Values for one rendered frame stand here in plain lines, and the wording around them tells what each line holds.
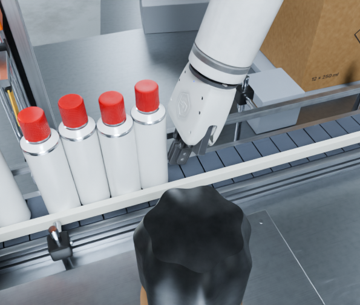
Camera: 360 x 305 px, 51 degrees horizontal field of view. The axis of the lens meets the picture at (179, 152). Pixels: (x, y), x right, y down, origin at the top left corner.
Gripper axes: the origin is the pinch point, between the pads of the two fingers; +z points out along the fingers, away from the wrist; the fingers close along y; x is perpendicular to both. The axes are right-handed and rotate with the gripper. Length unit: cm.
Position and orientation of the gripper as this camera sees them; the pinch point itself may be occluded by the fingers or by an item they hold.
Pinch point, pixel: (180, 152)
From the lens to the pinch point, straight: 61.8
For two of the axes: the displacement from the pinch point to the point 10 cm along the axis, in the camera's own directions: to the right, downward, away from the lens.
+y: 3.3, 6.7, -6.6
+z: -3.2, 7.4, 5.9
